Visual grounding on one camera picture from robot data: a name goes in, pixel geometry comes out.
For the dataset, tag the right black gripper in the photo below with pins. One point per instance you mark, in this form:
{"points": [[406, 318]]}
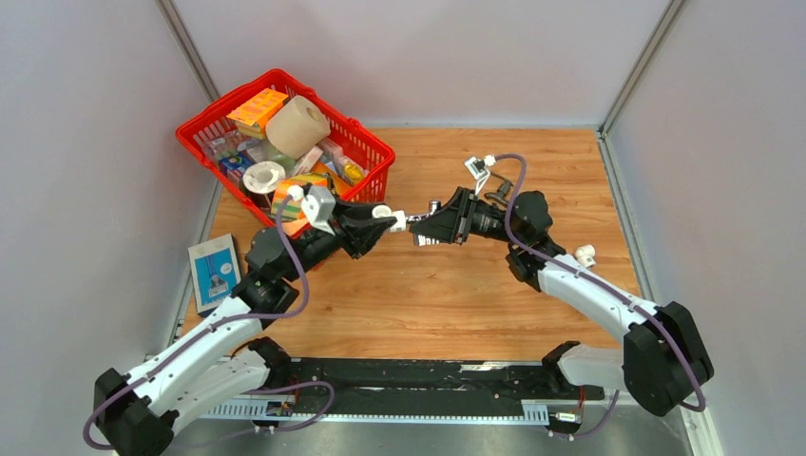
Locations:
{"points": [[452, 222]]}

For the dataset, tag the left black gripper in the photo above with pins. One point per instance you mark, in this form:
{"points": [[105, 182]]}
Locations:
{"points": [[356, 231]]}

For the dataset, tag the white elbow fitting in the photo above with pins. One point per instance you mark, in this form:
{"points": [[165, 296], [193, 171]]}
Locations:
{"points": [[399, 217], [585, 256]]}

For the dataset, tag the red plastic shopping basket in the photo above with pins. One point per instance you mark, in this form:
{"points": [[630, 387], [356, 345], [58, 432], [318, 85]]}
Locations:
{"points": [[357, 142]]}

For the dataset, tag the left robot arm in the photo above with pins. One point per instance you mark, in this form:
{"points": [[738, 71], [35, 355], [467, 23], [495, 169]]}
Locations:
{"points": [[140, 412]]}

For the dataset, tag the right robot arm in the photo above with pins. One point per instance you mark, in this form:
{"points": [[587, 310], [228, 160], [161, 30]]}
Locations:
{"points": [[661, 360]]}

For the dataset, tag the yellow snack packet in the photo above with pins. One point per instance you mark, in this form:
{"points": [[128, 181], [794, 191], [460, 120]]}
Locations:
{"points": [[350, 171]]}

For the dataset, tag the orange striped sponge box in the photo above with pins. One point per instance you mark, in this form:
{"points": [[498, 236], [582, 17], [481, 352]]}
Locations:
{"points": [[286, 201]]}

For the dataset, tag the white tape roll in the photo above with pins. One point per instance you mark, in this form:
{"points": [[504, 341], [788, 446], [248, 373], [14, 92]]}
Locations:
{"points": [[262, 178]]}

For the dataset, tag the brown toilet paper roll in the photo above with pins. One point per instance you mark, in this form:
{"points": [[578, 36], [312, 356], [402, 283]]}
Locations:
{"points": [[297, 127]]}

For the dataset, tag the blue small box in basket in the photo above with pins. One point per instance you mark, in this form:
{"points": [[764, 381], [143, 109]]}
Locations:
{"points": [[234, 167]]}

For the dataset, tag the orange patterned box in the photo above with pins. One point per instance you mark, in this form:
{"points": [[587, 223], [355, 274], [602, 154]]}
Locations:
{"points": [[251, 117]]}

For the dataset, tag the blue razor box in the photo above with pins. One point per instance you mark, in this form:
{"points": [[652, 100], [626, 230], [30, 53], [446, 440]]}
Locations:
{"points": [[215, 271]]}

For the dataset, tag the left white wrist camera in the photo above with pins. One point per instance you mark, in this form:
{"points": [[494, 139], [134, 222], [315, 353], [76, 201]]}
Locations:
{"points": [[317, 203]]}

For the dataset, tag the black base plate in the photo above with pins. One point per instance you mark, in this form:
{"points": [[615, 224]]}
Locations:
{"points": [[417, 392]]}

